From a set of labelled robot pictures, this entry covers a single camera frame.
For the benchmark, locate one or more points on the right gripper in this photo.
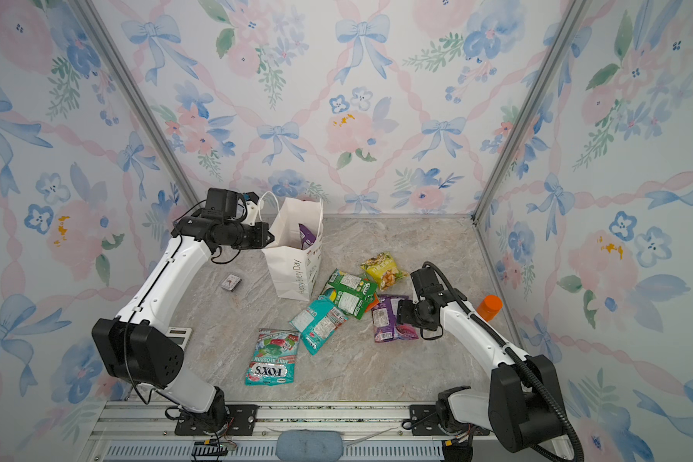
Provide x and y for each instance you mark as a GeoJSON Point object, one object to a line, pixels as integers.
{"type": "Point", "coordinates": [403, 314]}

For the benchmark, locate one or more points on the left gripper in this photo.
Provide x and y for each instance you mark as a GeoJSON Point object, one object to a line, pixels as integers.
{"type": "Point", "coordinates": [262, 229]}

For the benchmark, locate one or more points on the purple candy bag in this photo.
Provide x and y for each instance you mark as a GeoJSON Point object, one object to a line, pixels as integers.
{"type": "Point", "coordinates": [307, 237]}
{"type": "Point", "coordinates": [385, 325]}

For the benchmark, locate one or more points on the white paper gift bag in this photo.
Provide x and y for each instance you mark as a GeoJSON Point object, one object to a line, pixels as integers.
{"type": "Point", "coordinates": [293, 271]}

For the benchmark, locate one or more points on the purple candy bag front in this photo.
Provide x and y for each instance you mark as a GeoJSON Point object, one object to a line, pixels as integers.
{"type": "Point", "coordinates": [307, 237]}

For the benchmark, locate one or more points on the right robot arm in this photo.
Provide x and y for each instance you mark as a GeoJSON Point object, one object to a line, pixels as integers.
{"type": "Point", "coordinates": [523, 407]}

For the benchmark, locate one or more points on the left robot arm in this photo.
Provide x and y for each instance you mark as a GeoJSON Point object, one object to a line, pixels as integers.
{"type": "Point", "coordinates": [134, 346]}

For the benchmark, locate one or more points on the orange green snack bag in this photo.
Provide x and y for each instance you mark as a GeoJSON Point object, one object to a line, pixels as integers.
{"type": "Point", "coordinates": [373, 303]}

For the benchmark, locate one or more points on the yellow corn chips bag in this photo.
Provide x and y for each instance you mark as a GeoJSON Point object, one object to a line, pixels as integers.
{"type": "Point", "coordinates": [383, 270]}

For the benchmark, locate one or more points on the green Fox's candy bag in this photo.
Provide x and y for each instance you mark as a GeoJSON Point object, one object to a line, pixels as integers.
{"type": "Point", "coordinates": [350, 293]}

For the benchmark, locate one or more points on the teal candy bag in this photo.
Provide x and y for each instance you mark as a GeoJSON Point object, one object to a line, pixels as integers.
{"type": "Point", "coordinates": [317, 323]}

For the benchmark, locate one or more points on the green red Fox's bag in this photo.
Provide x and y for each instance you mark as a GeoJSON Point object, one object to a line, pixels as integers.
{"type": "Point", "coordinates": [274, 360]}

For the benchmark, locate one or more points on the small white alarm clock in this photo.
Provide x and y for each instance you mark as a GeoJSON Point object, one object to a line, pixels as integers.
{"type": "Point", "coordinates": [230, 283]}

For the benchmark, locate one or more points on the white calculator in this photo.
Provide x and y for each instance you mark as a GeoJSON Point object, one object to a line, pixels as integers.
{"type": "Point", "coordinates": [180, 335]}

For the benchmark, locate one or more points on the blue grey cloth pad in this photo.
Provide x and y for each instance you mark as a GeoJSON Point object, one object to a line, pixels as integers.
{"type": "Point", "coordinates": [309, 446]}

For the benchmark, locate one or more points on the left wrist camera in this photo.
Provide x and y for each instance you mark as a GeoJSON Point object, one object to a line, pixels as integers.
{"type": "Point", "coordinates": [227, 205]}

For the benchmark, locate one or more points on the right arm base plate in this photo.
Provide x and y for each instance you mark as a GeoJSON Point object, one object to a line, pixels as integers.
{"type": "Point", "coordinates": [424, 420]}

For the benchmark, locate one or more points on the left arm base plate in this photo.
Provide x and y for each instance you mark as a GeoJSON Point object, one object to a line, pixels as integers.
{"type": "Point", "coordinates": [229, 420]}

